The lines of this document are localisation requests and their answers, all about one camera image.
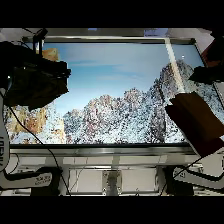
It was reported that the dark olive garment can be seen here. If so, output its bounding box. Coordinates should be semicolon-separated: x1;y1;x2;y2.
3;71;70;112

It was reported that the light brown garment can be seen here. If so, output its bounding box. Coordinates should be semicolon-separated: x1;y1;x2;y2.
165;91;224;142

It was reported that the red garment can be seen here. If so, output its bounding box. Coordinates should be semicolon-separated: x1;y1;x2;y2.
165;105;224;158

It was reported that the silver frame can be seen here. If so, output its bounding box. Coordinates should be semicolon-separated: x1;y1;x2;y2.
0;34;224;197

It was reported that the black cable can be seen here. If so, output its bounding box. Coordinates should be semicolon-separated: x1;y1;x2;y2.
159;155;208;197
4;104;70;197

